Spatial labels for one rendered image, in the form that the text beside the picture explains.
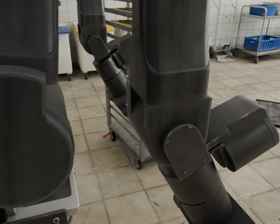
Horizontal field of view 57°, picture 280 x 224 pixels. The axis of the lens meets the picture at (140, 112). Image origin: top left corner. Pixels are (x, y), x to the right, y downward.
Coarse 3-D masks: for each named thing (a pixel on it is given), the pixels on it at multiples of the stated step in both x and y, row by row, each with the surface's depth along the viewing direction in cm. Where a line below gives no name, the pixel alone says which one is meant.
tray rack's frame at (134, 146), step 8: (104, 8) 197; (128, 32) 217; (128, 72) 232; (120, 120) 247; (112, 128) 234; (120, 128) 234; (128, 128) 234; (120, 136) 222; (128, 136) 222; (136, 136) 222; (128, 144) 211; (136, 144) 211; (136, 152) 201; (136, 160) 201
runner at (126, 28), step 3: (108, 21) 196; (108, 24) 198; (111, 24) 194; (114, 24) 189; (117, 24) 185; (120, 24) 180; (117, 27) 186; (120, 27) 181; (123, 27) 178; (126, 27) 174; (129, 27) 170; (126, 30) 175; (129, 30) 171
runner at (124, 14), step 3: (105, 9) 196; (108, 9) 192; (111, 9) 188; (114, 9) 184; (111, 12) 189; (114, 12) 185; (117, 12) 180; (120, 12) 176; (123, 12) 173; (126, 12) 169; (129, 12) 166; (120, 15) 177; (123, 15) 174; (126, 15) 170; (129, 15) 167
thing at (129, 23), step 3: (111, 21) 200; (114, 21) 197; (117, 21) 197; (120, 21) 202; (123, 21) 198; (126, 21) 198; (129, 21) 201; (123, 24) 186; (126, 24) 183; (129, 24) 183
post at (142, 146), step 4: (140, 140) 188; (140, 144) 190; (140, 148) 191; (144, 148) 191; (140, 152) 193; (144, 152) 193; (140, 156) 194; (144, 156) 194; (140, 160) 196; (144, 160) 196
